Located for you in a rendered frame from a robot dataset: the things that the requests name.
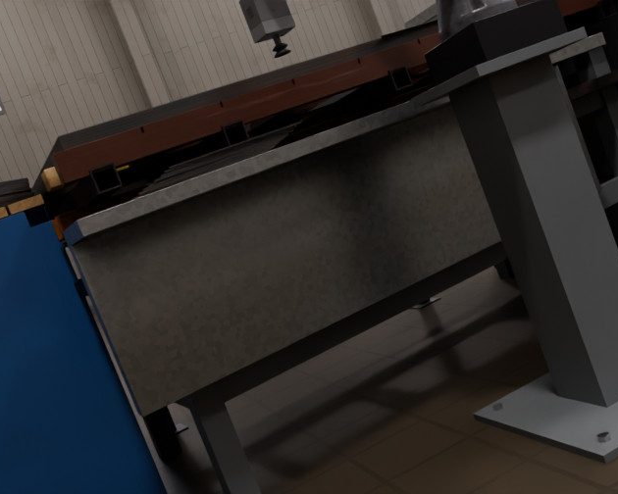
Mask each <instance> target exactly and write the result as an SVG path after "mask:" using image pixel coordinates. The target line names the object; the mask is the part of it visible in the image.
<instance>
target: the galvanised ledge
mask: <svg viewBox="0 0 618 494"><path fill-rule="evenodd" d="M604 44H606V43H605V40H604V37H603V34H602V32H600V33H597V34H595V35H592V36H589V37H587V38H585V39H582V40H580V41H578V42H576V43H574V44H572V45H569V46H567V47H565V48H563V49H561V50H559V51H556V52H554V53H552V54H550V55H549V57H550V60H551V63H552V64H553V65H554V66H556V65H558V64H561V63H563V62H565V61H568V60H570V59H572V58H575V57H577V56H579V55H582V54H584V53H587V52H589V51H591V50H593V49H595V48H597V47H600V46H602V45H604ZM450 104H451V102H450V100H449V97H448V96H446V97H443V98H441V99H438V100H436V101H434V102H431V103H428V104H426V105H423V106H420V107H418V108H415V107H414V104H413V102H412V100H411V101H408V102H405V103H402V104H400V105H397V106H394V107H391V108H388V109H386V110H383V111H380V112H377V113H375V114H373V115H370V116H367V117H364V118H362V119H359V120H356V121H353V122H350V123H346V124H343V125H340V126H337V127H335V128H332V129H329V130H326V131H323V132H321V133H318V134H315V135H312V136H310V137H307V138H304V139H301V140H298V141H296V142H293V143H290V144H287V145H285V146H283V147H280V148H277V149H274V150H271V151H269V152H266V153H263V154H260V155H257V156H255V157H252V158H249V159H246V160H244V161H241V162H238V163H235V164H232V165H230V166H227V167H224V168H221V169H218V170H216V171H213V172H210V173H205V174H203V175H201V176H198V177H195V178H193V179H190V180H187V181H184V182H181V183H179V184H176V185H173V186H170V187H167V188H165V189H162V190H159V191H156V192H153V193H151V194H148V195H145V196H142V197H140V198H137V199H134V200H131V201H128V202H126V203H124V204H121V205H118V206H115V207H113V208H110V209H107V210H104V211H101V212H99V213H96V214H93V215H90V216H88V217H85V218H82V219H79V220H76V221H75V222H74V223H73V224H71V225H70V226H69V227H68V228H67V229H66V230H65V231H63V235H64V237H65V239H66V242H67V244H68V247H70V246H72V245H74V244H77V243H80V242H81V241H84V240H87V239H89V238H92V237H95V236H97V235H100V234H103V233H105V232H108V231H111V230H113V229H116V228H119V227H122V226H124V225H127V224H130V223H132V222H137V221H139V220H142V219H145V218H147V217H150V216H153V215H155V214H158V213H161V212H164V211H166V210H169V209H172V208H173V207H176V206H179V205H181V204H184V203H187V202H189V201H192V200H195V199H197V198H200V197H203V196H206V195H208V194H211V193H214V192H216V191H219V190H222V189H224V188H227V187H230V186H232V185H235V184H238V183H240V182H243V181H246V180H248V179H250V178H253V177H256V176H258V175H261V174H264V173H268V172H271V171H273V170H276V169H279V168H281V167H284V166H287V165H289V164H292V163H295V162H298V161H300V160H303V159H306V158H308V157H311V156H314V155H316V154H319V153H322V152H324V151H327V150H330V149H332V148H335V147H337V146H340V145H342V144H345V143H348V142H350V141H353V140H356V139H358V138H361V137H364V136H366V135H369V134H372V133H374V132H377V131H380V130H383V129H385V128H388V127H391V126H393V125H396V124H400V123H403V122H406V121H408V120H411V119H414V118H416V117H419V116H422V115H425V114H426V113H429V112H432V111H434V110H437V109H440V108H442V107H445V106H448V105H450Z"/></svg>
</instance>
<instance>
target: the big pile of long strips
mask: <svg viewBox="0 0 618 494"><path fill-rule="evenodd" d="M33 196H34V192H32V193H31V188H29V182H28V178H27V177H26V178H20V179H14V180H8V181H2V182H0V208H2V207H5V208H7V206H8V205H11V204H14V203H17V202H19V201H22V200H24V199H27V198H30V197H33Z"/></svg>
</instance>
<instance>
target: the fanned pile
mask: <svg viewBox="0 0 618 494"><path fill-rule="evenodd" d="M298 124H302V122H298V123H293V124H290V125H287V126H284V127H282V128H279V129H276V130H273V131H270V132H267V133H264V134H261V135H258V136H256V137H253V138H250V139H247V140H244V141H241V142H238V143H235V144H233V145H231V146H228V147H225V148H222V149H219V150H216V151H213V152H210V153H208V154H205V155H202V156H199V157H196V158H193V159H190V160H187V161H184V162H182V163H179V164H176V165H173V166H170V167H169V170H166V171H165V173H163V174H161V175H160V176H161V177H159V178H157V179H154V180H155V181H156V182H153V183H150V184H148V186H149V187H146V188H144V189H143V191H142V192H139V193H138V194H139V195H138V196H136V197H133V198H132V200H134V199H137V198H140V197H142V196H145V195H148V194H151V193H153V192H156V191H159V190H162V189H165V188H167V187H170V186H173V185H176V184H179V183H181V182H184V181H187V180H190V179H193V178H195V177H198V176H201V175H203V174H205V173H210V172H213V171H216V170H218V169H221V168H224V167H227V166H230V165H232V164H235V163H238V162H241V161H244V160H246V159H249V158H252V157H255V156H257V155H260V154H263V153H266V152H269V151H271V148H274V147H276V144H278V143H280V140H283V139H284V137H285V136H287V135H289V132H292V131H293V129H294V128H296V127H298V126H297V125H298Z"/></svg>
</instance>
